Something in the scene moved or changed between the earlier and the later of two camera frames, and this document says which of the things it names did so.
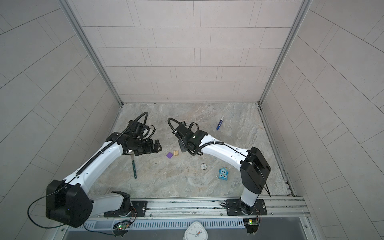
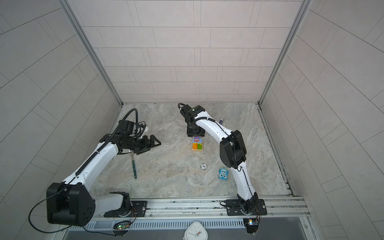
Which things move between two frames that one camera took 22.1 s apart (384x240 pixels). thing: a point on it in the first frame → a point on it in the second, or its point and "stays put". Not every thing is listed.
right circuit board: x=252 y=225 stays put
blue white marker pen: x=220 y=123 stays put
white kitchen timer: x=196 y=231 stays put
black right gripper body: x=183 y=144 → x=195 y=131
